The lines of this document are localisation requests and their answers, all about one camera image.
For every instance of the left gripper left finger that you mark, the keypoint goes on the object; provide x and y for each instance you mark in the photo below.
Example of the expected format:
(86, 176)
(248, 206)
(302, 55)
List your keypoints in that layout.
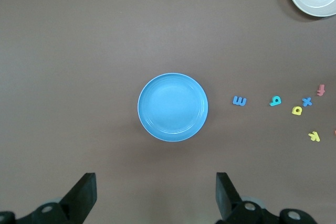
(78, 203)

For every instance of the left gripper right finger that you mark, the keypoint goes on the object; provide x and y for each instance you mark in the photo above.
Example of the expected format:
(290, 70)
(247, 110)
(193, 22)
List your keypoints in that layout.
(231, 208)

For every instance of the blue foam letter m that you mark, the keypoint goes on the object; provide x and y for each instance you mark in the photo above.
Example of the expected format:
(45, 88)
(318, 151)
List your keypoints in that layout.
(239, 100)

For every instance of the teal foam letter b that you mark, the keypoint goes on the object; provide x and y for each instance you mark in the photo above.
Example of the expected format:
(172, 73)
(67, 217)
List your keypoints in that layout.
(275, 100)

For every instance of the yellow foam letter k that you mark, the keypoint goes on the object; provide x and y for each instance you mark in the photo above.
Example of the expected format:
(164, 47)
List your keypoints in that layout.
(314, 136)

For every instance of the yellow foam letter d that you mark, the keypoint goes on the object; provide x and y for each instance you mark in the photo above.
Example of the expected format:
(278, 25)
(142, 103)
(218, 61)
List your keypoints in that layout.
(294, 110)

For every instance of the blue plate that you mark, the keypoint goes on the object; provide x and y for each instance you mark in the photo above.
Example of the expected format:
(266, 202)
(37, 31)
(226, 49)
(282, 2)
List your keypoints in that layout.
(173, 107)

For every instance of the blue foam letter x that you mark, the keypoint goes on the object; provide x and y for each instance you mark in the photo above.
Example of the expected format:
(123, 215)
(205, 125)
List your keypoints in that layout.
(306, 101)

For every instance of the pink foam letter f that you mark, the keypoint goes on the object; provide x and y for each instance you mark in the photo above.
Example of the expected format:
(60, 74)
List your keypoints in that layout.
(320, 90)

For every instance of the brown table cover sheet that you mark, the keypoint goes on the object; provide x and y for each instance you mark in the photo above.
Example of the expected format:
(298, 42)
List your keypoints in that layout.
(78, 51)

